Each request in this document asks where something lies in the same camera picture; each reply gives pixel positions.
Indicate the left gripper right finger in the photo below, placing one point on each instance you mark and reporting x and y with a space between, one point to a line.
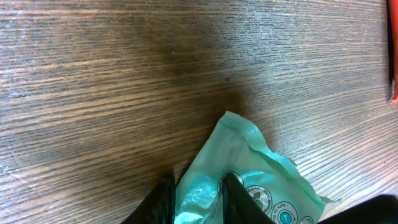
238 205

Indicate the red Nescafe stick sachet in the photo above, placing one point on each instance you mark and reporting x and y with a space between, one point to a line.
392 47

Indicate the mint green pack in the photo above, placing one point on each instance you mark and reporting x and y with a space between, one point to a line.
274 184

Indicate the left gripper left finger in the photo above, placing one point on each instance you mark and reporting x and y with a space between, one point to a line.
159 205

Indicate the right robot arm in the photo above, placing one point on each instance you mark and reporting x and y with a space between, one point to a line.
378 210

